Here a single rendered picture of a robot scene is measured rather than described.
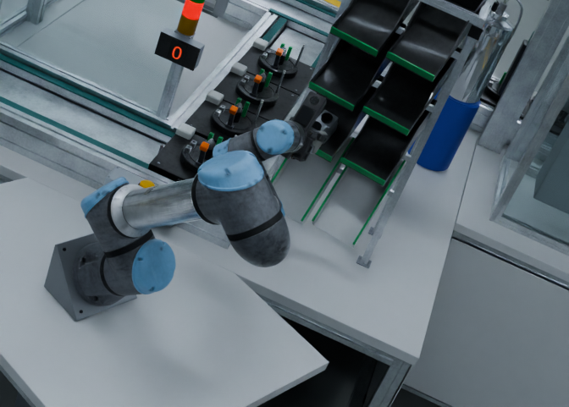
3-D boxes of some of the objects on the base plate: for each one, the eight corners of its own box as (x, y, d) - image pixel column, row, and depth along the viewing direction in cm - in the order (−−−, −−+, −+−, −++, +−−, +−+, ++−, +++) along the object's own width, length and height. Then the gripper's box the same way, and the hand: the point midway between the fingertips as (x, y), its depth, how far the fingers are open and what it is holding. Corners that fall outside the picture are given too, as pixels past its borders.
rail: (227, 250, 277) (239, 218, 271) (-65, 115, 283) (-59, 81, 277) (233, 239, 282) (245, 208, 276) (-54, 107, 287) (-48, 74, 282)
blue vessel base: (444, 178, 350) (478, 112, 336) (403, 158, 351) (434, 92, 337) (451, 157, 363) (483, 94, 349) (411, 140, 364) (441, 75, 350)
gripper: (259, 142, 244) (284, 141, 264) (301, 167, 241) (323, 164, 262) (276, 111, 242) (300, 112, 263) (318, 135, 240) (339, 134, 260)
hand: (316, 128), depth 260 cm, fingers closed on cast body, 4 cm apart
